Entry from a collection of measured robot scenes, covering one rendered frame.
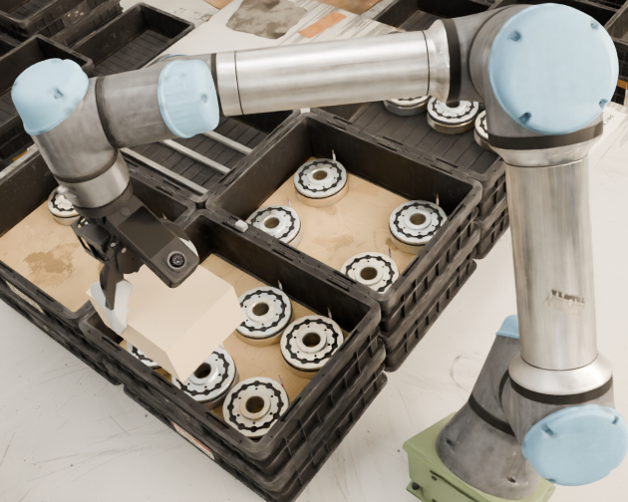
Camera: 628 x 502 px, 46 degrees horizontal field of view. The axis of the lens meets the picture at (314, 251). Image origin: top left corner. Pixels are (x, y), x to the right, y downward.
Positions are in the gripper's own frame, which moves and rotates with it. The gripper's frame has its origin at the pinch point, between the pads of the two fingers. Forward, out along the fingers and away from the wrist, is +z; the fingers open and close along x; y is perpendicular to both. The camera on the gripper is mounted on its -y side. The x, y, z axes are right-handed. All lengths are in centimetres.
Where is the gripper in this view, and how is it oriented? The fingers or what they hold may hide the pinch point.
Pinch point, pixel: (162, 299)
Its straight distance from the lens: 101.2
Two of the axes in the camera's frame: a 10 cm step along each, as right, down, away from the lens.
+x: -6.4, 6.5, -4.2
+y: -7.6, -4.2, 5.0
